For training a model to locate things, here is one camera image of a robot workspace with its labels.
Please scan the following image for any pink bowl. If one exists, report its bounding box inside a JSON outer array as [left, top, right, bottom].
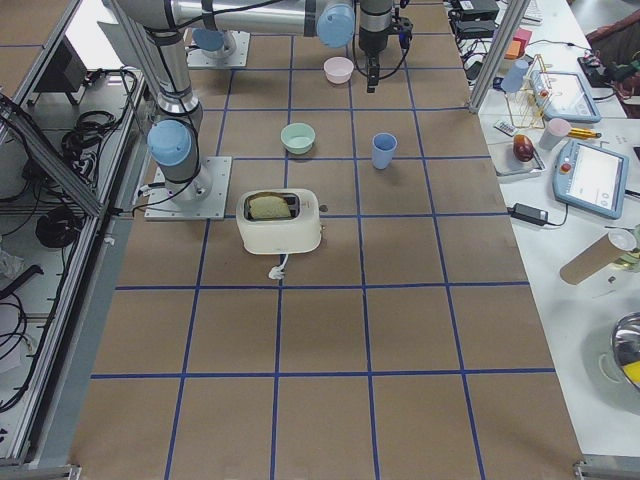
[[323, 56, 354, 85]]

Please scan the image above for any mango fruit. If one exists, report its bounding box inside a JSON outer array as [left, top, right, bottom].
[[512, 134, 535, 163]]

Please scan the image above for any cardboard tube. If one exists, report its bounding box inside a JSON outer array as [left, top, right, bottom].
[[559, 229, 637, 285]]

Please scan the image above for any black cables bundle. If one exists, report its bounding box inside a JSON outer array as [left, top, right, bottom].
[[0, 67, 151, 251]]

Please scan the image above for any white toaster cord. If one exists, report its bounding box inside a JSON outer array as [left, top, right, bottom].
[[268, 252, 290, 280]]

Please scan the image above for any teach pendant near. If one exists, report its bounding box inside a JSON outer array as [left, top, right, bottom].
[[552, 139, 629, 219]]

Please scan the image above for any gold wire rack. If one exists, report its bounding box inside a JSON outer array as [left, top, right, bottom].
[[503, 55, 547, 129]]

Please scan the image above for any teach pendant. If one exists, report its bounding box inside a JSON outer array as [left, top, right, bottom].
[[530, 70, 601, 123], [552, 139, 629, 219]]

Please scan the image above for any remote control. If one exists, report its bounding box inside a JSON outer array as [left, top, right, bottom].
[[493, 120, 518, 137]]

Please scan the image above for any bread slice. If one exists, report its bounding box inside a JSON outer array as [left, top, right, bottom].
[[249, 195, 291, 220]]

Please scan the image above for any steel mixing bowl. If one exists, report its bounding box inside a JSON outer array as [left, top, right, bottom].
[[598, 312, 639, 392]]

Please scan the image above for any green bowl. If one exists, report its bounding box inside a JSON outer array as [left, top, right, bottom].
[[280, 122, 316, 155]]

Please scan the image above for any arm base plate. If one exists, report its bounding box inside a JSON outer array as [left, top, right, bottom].
[[144, 156, 232, 221], [187, 29, 250, 70]]

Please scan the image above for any teach pendant far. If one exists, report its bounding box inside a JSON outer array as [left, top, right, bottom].
[[530, 70, 601, 123]]

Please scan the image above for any aluminium frame post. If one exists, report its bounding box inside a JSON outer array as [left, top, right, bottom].
[[468, 0, 529, 114]]

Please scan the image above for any clear tray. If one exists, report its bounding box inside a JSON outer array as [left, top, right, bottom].
[[488, 142, 546, 179]]

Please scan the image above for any black power adapter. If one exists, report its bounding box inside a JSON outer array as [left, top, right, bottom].
[[507, 203, 548, 226]]

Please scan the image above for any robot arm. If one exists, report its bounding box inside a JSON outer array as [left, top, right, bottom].
[[163, 1, 413, 93], [109, 1, 231, 221]]

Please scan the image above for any pale cup on desk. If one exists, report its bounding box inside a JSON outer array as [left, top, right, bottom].
[[538, 118, 572, 151]]

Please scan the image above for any blue cup on rack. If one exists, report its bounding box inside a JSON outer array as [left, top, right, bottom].
[[500, 59, 529, 93]]

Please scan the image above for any blue cup right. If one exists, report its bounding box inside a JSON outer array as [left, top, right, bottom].
[[372, 132, 398, 170]]

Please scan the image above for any aluminium frame rail left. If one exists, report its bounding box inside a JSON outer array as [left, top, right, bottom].
[[1, 94, 103, 217]]

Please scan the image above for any white toaster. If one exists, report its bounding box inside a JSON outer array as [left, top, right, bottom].
[[236, 189, 322, 255]]

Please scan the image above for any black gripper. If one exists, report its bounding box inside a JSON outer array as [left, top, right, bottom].
[[363, 42, 380, 93]]

